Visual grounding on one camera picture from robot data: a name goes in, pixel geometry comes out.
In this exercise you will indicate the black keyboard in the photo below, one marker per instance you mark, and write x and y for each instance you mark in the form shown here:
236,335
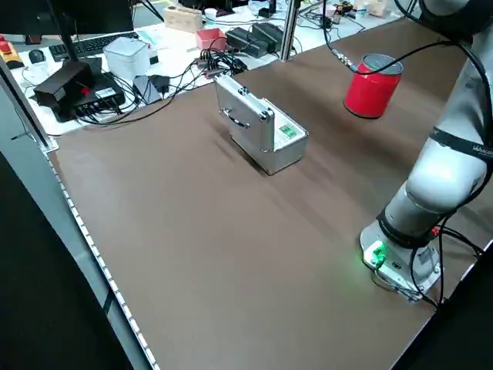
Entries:
92,44

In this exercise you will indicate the black plug adapter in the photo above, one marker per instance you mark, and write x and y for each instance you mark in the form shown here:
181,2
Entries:
159,83

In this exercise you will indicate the aluminium frame post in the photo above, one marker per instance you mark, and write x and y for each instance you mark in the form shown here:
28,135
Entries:
289,27
27,104

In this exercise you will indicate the black ridged power brick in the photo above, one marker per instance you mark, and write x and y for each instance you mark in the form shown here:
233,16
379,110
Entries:
240,38
265,36

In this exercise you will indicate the black box with red mark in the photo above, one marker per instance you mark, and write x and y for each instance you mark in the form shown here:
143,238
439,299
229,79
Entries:
63,83

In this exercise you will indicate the red push-button trash can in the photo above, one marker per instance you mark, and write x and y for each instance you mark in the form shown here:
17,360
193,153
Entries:
369,90

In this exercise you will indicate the green packet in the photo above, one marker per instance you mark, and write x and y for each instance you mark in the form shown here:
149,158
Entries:
287,132

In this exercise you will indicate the black network switch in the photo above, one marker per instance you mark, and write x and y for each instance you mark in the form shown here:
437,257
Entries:
102,96

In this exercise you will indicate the grey power adapter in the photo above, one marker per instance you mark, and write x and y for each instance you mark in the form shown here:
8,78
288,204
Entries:
146,90

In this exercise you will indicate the black monitor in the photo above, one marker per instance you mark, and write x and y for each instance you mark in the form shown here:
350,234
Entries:
92,15

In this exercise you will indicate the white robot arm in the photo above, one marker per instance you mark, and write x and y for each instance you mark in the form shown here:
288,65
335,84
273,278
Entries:
435,181

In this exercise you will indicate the silver aluminium case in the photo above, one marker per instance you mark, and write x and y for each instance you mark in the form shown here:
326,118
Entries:
250,119

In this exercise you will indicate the white cube box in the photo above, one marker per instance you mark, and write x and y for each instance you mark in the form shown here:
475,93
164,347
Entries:
125,58

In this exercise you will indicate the black computer mouse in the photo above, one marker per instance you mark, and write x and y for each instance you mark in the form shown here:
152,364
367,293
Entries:
36,56

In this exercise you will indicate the red open box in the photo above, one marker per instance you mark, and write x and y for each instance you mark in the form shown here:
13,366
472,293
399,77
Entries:
210,38

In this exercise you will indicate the yellow emergency stop button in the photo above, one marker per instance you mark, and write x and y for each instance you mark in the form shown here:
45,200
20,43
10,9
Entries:
7,52

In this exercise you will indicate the light wooden box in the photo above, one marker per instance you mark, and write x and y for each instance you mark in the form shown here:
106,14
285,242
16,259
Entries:
183,17

